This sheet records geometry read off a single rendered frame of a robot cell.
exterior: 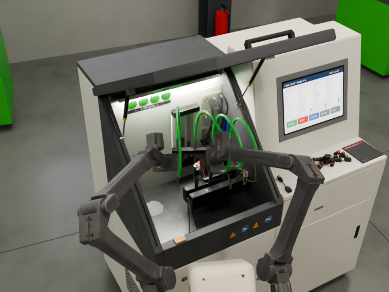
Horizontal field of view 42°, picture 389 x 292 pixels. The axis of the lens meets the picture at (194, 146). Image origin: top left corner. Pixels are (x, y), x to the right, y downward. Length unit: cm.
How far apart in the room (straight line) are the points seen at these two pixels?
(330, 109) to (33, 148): 276
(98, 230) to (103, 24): 483
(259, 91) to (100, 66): 78
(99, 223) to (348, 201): 174
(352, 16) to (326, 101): 333
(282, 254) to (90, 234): 66
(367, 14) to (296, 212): 434
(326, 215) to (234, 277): 131
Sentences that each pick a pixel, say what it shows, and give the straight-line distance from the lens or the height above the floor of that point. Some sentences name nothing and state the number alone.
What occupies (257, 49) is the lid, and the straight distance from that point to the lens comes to 157.
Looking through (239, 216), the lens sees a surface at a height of 95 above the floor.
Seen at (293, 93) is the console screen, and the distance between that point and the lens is 261.
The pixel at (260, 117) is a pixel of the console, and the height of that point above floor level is 127.
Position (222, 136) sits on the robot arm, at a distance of 206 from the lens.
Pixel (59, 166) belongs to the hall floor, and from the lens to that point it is 436.
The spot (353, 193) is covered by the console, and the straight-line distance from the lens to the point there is 290.
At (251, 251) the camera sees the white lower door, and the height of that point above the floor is 69.
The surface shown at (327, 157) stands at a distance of 273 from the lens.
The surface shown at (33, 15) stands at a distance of 599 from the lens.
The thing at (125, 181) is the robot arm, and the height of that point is 157.
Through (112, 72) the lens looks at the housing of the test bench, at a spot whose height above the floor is 150.
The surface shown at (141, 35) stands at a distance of 633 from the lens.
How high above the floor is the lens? 261
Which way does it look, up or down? 36 degrees down
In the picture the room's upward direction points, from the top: 1 degrees clockwise
